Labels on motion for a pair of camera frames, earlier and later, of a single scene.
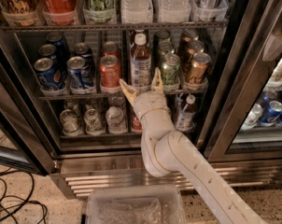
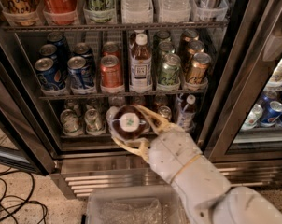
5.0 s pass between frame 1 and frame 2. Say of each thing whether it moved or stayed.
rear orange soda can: stayed
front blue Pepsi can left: stayed
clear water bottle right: stayed
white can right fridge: stayed
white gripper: moved
